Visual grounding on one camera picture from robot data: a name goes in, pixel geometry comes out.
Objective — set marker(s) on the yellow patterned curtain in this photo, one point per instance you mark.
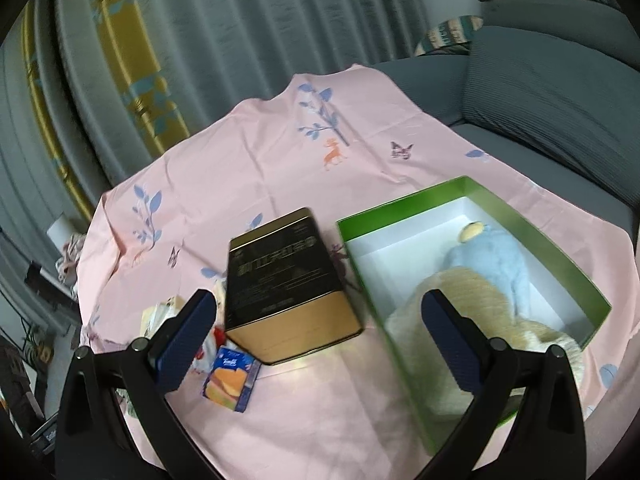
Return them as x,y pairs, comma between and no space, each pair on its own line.
130,60

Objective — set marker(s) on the cream plush toy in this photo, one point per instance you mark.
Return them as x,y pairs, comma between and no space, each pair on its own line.
540,342

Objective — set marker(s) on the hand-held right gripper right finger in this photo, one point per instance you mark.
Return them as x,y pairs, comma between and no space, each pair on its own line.
450,342

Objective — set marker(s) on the green cardboard box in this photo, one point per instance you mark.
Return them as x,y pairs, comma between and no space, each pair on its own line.
400,212

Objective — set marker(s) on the patterned cushion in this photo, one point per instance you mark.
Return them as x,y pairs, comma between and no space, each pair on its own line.
447,35

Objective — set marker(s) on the grey curtain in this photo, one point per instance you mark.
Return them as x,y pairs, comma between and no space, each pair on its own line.
260,20

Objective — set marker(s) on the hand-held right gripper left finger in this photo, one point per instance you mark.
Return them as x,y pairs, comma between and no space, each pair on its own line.
184,342

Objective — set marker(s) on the blue tissue pack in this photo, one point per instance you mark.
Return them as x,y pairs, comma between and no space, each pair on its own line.
231,381

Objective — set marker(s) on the pink printed tablecloth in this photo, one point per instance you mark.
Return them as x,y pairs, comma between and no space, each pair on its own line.
300,170

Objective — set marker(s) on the floral cloth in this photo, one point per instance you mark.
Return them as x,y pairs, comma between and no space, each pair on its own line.
70,255

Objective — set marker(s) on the red and white packet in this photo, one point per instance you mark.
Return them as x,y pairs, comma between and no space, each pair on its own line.
212,346

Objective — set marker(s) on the grey ribbed cushion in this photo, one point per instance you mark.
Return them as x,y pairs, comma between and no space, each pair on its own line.
550,90

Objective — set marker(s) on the cream tissue pack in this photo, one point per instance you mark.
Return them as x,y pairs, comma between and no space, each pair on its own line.
157,316

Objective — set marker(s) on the blue plush toy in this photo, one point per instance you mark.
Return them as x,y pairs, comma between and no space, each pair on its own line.
490,265

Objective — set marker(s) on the black and gold tin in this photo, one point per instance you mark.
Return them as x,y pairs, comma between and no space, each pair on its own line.
280,270

